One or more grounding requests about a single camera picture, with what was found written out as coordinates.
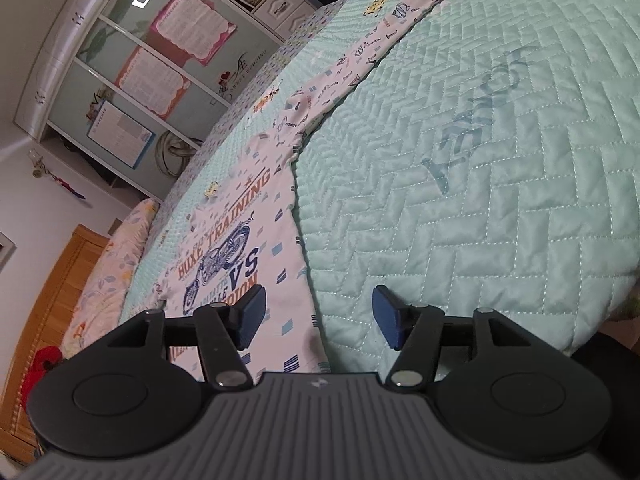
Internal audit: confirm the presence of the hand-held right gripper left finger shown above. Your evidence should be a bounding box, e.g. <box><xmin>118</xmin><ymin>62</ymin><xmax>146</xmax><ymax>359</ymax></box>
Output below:
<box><xmin>107</xmin><ymin>285</ymin><xmax>268</xmax><ymax>392</ymax></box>

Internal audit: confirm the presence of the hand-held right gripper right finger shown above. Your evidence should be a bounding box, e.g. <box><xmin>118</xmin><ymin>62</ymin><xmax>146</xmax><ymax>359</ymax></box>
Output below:
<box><xmin>372</xmin><ymin>285</ymin><xmax>534</xmax><ymax>392</ymax></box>

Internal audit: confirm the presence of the white printed long-sleeve shirt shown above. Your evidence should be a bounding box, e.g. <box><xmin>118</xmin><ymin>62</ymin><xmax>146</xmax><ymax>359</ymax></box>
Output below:
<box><xmin>155</xmin><ymin>0</ymin><xmax>471</xmax><ymax>376</ymax></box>

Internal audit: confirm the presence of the mint quilted bee bedspread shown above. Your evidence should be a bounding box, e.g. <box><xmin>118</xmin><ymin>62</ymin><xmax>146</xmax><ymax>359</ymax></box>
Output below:
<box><xmin>117</xmin><ymin>0</ymin><xmax>640</xmax><ymax>376</ymax></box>

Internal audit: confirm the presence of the floral pillow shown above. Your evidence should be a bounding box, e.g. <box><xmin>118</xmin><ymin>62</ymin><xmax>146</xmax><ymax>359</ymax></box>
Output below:
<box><xmin>60</xmin><ymin>197</ymin><xmax>161</xmax><ymax>361</ymax></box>

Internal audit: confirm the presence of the wooden headboard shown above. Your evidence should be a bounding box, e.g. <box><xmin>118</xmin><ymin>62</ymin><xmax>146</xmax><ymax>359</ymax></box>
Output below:
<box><xmin>0</xmin><ymin>225</ymin><xmax>109</xmax><ymax>463</ymax></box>

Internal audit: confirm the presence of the red cloth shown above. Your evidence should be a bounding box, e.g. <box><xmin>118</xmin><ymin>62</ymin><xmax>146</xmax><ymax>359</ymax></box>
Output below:
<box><xmin>25</xmin><ymin>345</ymin><xmax>64</xmax><ymax>391</ymax></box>

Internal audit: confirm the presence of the red hanging ornament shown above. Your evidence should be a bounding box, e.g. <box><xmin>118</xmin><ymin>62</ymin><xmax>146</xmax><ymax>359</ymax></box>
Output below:
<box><xmin>50</xmin><ymin>172</ymin><xmax>94</xmax><ymax>209</ymax></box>

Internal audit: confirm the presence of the patterned bed sheet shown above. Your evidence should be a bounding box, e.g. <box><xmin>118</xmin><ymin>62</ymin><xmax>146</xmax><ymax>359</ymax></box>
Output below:
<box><xmin>165</xmin><ymin>0</ymin><xmax>353</xmax><ymax>201</ymax></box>

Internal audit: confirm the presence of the white drawer unit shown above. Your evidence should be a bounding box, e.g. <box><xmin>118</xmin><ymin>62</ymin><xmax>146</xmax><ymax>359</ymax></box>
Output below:
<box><xmin>250</xmin><ymin>0</ymin><xmax>319</xmax><ymax>31</ymax></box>

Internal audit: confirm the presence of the white sliding-door wardrobe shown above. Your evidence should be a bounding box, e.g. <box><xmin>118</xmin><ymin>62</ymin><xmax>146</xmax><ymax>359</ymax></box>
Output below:
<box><xmin>12</xmin><ymin>0</ymin><xmax>321</xmax><ymax>201</ymax></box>

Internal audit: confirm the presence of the blue-bordered wall poster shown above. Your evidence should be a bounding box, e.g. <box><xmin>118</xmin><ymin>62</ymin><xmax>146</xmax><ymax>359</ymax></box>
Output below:
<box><xmin>86</xmin><ymin>100</ymin><xmax>156</xmax><ymax>170</ymax></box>

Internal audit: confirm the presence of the orange-bordered wall poster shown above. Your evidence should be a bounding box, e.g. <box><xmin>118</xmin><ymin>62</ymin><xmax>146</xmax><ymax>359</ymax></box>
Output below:
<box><xmin>114</xmin><ymin>46</ymin><xmax>192</xmax><ymax>121</ymax></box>

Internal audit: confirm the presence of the wall lamp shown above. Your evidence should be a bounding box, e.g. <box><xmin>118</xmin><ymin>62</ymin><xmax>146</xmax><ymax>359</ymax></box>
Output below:
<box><xmin>27</xmin><ymin>150</ymin><xmax>51</xmax><ymax>179</ymax></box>

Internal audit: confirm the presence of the pink-bordered wall poster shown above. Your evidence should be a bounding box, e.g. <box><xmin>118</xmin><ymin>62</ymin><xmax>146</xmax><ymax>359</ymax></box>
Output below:
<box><xmin>150</xmin><ymin>0</ymin><xmax>239</xmax><ymax>67</ymax></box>

